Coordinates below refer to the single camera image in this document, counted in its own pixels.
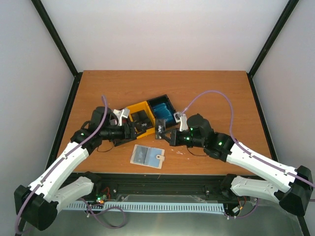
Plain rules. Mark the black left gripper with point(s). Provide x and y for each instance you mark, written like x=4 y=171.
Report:
x=126 y=136

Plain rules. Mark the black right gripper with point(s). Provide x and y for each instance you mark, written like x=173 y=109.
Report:
x=174 y=140

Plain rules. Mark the black vip card stack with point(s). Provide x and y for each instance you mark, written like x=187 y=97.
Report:
x=141 y=120

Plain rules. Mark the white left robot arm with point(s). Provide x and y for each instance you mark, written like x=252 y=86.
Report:
x=40 y=202

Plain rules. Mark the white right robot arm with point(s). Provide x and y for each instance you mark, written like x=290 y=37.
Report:
x=287 y=186

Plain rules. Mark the black bin with red cards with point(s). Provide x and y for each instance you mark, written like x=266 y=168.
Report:
x=119 y=117

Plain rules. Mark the blue card stack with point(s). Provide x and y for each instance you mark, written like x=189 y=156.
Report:
x=162 y=111

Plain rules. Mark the black bin with blue cards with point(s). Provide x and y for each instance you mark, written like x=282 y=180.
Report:
x=162 y=99

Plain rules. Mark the black aluminium table frame rail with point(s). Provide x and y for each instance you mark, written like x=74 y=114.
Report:
x=162 y=186

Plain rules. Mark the light blue slotted cable duct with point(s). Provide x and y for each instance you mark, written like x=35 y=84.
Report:
x=148 y=207

